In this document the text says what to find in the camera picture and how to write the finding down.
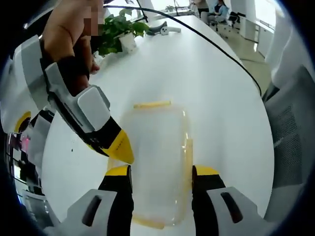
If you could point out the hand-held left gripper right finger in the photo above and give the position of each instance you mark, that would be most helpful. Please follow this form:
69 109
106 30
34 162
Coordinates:
209 194

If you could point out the person's right hand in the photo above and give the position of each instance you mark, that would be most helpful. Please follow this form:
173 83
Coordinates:
64 32

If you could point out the dark office chair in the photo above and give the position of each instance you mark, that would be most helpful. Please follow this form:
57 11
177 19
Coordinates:
236 19

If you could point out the clear plastic buckle container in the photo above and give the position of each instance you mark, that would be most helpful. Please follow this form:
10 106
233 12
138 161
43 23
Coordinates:
157 147

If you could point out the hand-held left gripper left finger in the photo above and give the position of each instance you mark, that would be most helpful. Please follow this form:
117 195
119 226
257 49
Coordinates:
115 196

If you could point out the white and grey device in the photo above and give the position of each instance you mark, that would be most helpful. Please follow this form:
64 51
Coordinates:
165 29

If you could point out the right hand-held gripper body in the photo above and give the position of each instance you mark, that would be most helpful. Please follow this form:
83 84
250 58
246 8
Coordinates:
22 81

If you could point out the grey mesh office chair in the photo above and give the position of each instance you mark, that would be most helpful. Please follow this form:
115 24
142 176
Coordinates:
288 137

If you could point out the white plant pot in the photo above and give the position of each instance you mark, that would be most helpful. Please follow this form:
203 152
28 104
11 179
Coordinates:
128 42

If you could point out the green potted plant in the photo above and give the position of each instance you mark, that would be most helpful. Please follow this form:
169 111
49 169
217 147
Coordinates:
118 27

